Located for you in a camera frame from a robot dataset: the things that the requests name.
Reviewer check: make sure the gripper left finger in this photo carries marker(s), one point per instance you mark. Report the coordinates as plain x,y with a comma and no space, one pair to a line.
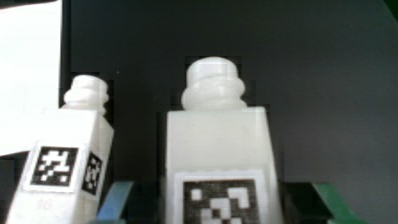
114,203

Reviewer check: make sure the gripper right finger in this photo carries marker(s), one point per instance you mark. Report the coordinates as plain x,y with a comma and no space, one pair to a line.
341,214

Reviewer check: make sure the white leg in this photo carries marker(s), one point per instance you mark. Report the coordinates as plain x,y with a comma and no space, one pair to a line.
221,179
59,188

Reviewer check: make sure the white square tabletop part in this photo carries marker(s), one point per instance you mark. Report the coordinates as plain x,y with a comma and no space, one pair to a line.
30,25

